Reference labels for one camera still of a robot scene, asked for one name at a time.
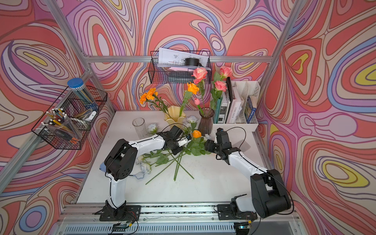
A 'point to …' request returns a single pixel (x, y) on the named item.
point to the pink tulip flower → (197, 102)
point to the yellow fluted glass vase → (174, 116)
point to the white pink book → (235, 107)
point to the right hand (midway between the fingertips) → (209, 147)
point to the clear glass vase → (139, 125)
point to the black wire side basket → (75, 110)
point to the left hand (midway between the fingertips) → (181, 147)
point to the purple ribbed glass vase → (205, 124)
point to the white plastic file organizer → (246, 88)
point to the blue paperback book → (249, 110)
